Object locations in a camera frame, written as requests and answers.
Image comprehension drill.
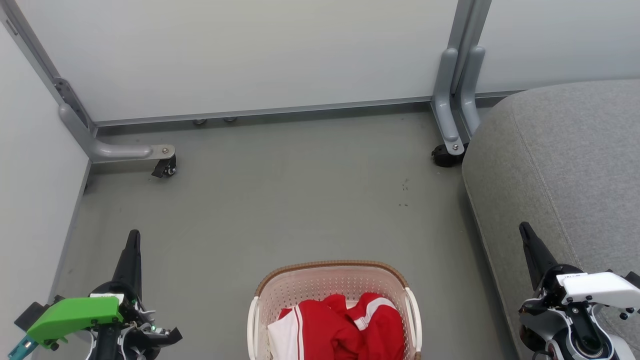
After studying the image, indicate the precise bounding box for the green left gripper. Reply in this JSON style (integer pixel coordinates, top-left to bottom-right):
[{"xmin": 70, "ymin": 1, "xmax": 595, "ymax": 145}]
[{"xmin": 26, "ymin": 229, "xmax": 183, "ymax": 360}]

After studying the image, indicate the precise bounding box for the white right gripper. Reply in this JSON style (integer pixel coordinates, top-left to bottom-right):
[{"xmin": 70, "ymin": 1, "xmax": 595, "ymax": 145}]
[{"xmin": 518, "ymin": 221, "xmax": 640, "ymax": 312}]

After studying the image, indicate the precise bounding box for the red and white garment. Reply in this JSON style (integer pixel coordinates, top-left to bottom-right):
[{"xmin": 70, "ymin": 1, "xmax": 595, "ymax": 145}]
[{"xmin": 267, "ymin": 292, "xmax": 406, "ymax": 360}]

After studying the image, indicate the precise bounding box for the grey fabric sofa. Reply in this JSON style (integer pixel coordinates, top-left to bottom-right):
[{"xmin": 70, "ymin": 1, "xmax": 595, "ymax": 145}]
[{"xmin": 461, "ymin": 79, "xmax": 640, "ymax": 360}]

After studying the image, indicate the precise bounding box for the black caster wheel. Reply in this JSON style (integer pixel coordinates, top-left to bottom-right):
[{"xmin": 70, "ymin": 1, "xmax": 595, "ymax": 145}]
[
  {"xmin": 151, "ymin": 154, "xmax": 178, "ymax": 179},
  {"xmin": 431, "ymin": 143, "xmax": 469, "ymax": 168}
]

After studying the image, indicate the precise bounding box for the grey curved partition leg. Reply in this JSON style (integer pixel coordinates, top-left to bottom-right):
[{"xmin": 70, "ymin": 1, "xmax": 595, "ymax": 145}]
[{"xmin": 52, "ymin": 76, "xmax": 176, "ymax": 164}]

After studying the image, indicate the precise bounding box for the beige laundry basket brown rim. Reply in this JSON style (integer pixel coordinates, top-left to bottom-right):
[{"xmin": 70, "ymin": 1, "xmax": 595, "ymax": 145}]
[{"xmin": 247, "ymin": 259, "xmax": 424, "ymax": 360}]

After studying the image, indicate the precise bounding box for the grey double partition leg post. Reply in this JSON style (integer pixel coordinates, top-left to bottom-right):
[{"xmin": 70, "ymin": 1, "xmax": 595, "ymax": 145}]
[{"xmin": 431, "ymin": 0, "xmax": 493, "ymax": 156}]

